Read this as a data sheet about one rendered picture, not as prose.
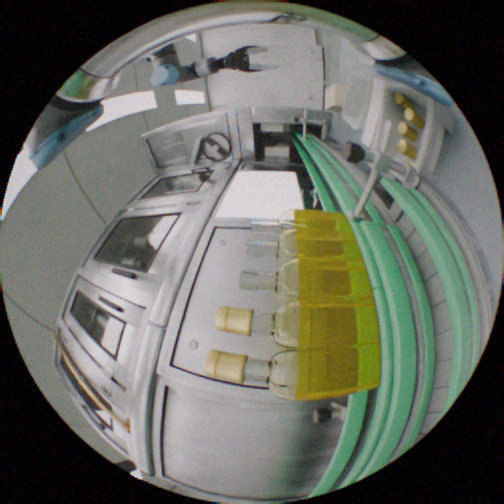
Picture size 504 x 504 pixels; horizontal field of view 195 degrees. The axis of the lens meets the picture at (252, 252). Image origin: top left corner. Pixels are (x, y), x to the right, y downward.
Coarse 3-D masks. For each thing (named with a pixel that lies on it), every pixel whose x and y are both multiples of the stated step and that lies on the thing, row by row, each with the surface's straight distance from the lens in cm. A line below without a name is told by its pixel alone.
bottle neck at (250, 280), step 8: (248, 272) 20; (256, 272) 20; (264, 272) 20; (272, 272) 20; (240, 280) 20; (248, 280) 19; (256, 280) 19; (264, 280) 19; (272, 280) 19; (240, 288) 20; (248, 288) 20; (256, 288) 20; (264, 288) 20; (272, 288) 20
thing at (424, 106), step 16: (384, 96) 48; (416, 96) 44; (384, 112) 47; (400, 112) 50; (416, 112) 48; (432, 112) 36; (416, 128) 47; (416, 144) 46; (400, 160) 49; (416, 160) 35; (400, 176) 38
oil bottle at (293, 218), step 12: (288, 216) 26; (300, 216) 26; (312, 216) 27; (324, 216) 28; (336, 216) 29; (288, 228) 25; (312, 228) 25; (324, 228) 26; (336, 228) 27; (348, 228) 28
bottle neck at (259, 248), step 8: (248, 240) 23; (256, 240) 23; (264, 240) 23; (248, 248) 23; (256, 248) 22; (264, 248) 22; (272, 248) 22; (248, 256) 24; (256, 256) 23; (264, 256) 23; (272, 256) 23
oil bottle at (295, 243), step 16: (288, 240) 22; (304, 240) 22; (320, 240) 23; (336, 240) 24; (352, 240) 26; (288, 256) 21; (304, 256) 21; (320, 256) 21; (336, 256) 22; (352, 256) 23
